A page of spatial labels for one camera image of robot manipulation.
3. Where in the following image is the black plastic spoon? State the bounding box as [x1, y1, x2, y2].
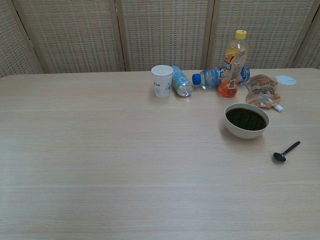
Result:
[273, 140, 302, 163]

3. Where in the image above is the white cup of black liquid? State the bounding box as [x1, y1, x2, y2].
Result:
[223, 102, 271, 140]

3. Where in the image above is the white paper cup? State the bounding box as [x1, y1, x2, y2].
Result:
[150, 64, 175, 99]

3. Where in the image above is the blue-label plastic bottle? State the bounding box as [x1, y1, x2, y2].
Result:
[170, 65, 194, 98]

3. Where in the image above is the clear water bottle blue cap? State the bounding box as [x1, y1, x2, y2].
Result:
[191, 64, 251, 90]

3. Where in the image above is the woven rattan folding screen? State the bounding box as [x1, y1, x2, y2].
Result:
[0, 0, 320, 79]

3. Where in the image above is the orange tea bottle yellow cap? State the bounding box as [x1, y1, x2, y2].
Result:
[216, 29, 250, 100]

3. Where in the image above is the orange spout drink pouch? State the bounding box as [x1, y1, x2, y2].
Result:
[245, 73, 285, 112]

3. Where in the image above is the white round lid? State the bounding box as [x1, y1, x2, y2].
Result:
[275, 74, 297, 87]

